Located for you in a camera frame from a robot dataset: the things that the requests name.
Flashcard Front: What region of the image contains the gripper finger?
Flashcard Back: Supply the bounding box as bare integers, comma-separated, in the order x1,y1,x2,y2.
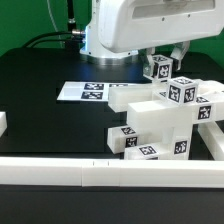
139,47,155,79
171,41,190,71

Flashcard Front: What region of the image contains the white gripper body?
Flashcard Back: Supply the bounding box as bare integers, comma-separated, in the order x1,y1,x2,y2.
98,0,224,53

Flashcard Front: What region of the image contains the white tagged cube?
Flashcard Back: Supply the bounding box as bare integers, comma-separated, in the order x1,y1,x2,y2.
166,76,198,105
151,54,173,82

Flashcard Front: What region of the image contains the white chair back frame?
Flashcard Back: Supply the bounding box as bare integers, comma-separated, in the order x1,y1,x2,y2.
108,79,224,131

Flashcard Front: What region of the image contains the white chair seat part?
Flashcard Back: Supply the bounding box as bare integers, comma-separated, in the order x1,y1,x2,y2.
152,84,196,149

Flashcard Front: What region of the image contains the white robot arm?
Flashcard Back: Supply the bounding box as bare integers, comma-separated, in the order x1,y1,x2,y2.
80,0,224,78

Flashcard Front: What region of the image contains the black vertical pole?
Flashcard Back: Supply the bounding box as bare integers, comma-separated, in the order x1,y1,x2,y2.
65,0,76,49

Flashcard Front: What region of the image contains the white right fence bar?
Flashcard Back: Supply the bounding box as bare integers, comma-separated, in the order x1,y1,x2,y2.
198,122,224,161

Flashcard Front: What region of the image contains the white fence bar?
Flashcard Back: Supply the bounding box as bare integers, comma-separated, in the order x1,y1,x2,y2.
0,112,7,137
198,122,224,161
0,157,224,188

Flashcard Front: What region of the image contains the white left fence bar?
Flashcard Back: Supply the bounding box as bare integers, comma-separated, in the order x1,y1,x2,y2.
0,112,7,137

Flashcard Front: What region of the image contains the white front fence bar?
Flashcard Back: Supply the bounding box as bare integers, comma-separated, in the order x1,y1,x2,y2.
0,157,224,188

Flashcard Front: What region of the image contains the black cable with connector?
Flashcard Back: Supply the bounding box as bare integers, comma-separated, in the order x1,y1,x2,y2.
21,29,87,49

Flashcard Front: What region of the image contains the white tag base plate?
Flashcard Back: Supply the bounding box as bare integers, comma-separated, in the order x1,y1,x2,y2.
57,81,128,102

